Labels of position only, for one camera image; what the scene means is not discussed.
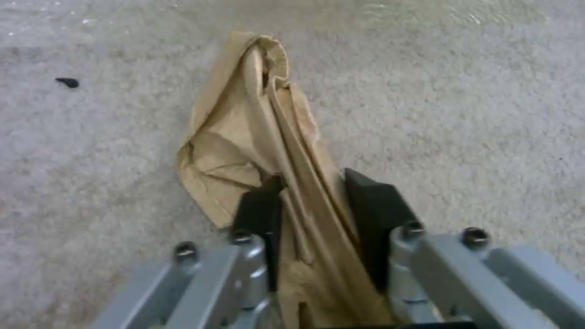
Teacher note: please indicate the brown paper bag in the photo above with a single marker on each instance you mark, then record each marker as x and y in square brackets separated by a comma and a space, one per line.
[279, 192]

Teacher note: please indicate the small black floor scrap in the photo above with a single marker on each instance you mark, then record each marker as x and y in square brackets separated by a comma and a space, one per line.
[67, 82]

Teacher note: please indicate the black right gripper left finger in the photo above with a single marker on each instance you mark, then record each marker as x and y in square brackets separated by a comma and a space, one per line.
[215, 284]

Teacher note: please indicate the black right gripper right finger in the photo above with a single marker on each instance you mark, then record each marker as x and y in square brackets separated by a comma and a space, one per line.
[438, 274]

